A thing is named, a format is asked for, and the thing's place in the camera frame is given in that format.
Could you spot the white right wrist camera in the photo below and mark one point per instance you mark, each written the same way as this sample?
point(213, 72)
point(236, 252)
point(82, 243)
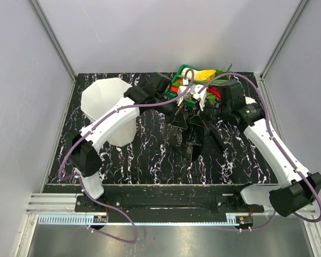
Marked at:
point(199, 93)

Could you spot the green plastic vegetable tray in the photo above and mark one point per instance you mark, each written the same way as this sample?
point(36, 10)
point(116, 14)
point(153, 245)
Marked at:
point(213, 90)

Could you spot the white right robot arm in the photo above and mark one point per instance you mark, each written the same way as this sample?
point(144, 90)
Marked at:
point(298, 188)

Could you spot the aluminium rail with slots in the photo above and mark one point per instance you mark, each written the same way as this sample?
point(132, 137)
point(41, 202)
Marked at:
point(142, 209)

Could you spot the white faceted trash bin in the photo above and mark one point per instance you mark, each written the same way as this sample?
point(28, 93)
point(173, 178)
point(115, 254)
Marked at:
point(99, 98)

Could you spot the black trash bag roll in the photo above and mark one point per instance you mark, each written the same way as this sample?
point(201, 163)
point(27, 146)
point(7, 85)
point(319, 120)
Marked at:
point(214, 141)

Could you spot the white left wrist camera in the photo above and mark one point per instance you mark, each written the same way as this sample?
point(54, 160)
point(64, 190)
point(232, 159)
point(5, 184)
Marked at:
point(187, 83)

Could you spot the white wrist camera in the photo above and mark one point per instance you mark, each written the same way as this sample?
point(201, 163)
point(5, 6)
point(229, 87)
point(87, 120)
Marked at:
point(187, 83)
point(199, 93)

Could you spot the white and yellow cabbage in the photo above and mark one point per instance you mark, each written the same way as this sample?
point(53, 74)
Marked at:
point(202, 75)

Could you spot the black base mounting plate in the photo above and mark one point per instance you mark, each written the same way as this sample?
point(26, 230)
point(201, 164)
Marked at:
point(231, 190)

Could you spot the crumpled white paper ball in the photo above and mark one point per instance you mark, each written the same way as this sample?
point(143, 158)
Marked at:
point(249, 100)

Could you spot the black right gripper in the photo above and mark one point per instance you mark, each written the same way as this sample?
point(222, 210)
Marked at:
point(204, 115)

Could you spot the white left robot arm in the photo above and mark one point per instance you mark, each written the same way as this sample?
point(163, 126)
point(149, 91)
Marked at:
point(113, 107)

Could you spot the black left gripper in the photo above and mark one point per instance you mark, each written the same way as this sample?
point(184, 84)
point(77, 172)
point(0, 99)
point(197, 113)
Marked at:
point(177, 110)

